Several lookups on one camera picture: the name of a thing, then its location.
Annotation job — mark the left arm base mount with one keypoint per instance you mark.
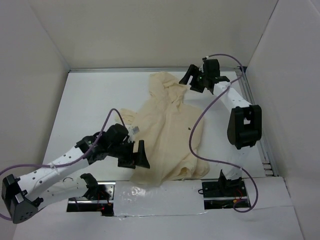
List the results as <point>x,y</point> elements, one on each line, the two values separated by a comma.
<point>99,198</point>

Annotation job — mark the white front cover sheet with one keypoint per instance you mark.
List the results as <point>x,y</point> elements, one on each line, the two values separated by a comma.
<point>172,198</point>

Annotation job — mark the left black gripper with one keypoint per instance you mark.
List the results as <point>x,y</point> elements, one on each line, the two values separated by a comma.
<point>139,159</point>

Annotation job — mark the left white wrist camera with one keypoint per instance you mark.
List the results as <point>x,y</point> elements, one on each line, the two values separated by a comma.
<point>133,130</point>

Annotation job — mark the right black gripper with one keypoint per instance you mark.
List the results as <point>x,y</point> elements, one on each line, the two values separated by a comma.
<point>192,70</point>

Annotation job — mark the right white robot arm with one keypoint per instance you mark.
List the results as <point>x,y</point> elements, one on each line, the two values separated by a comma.
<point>244,127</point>

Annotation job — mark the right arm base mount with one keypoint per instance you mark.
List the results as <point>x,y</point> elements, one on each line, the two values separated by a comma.
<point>224,193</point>

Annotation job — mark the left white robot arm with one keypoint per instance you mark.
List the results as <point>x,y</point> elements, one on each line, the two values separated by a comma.
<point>26,195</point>

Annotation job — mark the cream fabric jacket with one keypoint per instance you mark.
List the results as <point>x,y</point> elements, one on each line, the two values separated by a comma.
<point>171,131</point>

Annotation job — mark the aluminium frame rail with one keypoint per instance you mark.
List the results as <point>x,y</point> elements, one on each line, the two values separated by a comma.
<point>204,131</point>

